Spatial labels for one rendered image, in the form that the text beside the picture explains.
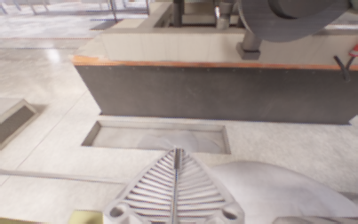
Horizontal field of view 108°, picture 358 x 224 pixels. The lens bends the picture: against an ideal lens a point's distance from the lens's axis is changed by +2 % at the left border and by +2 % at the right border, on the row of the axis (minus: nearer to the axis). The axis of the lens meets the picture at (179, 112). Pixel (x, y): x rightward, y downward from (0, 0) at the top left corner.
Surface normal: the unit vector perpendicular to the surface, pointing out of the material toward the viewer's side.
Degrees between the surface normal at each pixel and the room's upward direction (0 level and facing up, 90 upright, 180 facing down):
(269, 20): 90
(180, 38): 90
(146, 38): 90
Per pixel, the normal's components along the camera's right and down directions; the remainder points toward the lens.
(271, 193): -0.02, 0.43
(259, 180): -0.01, -0.70
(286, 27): -0.07, 0.72
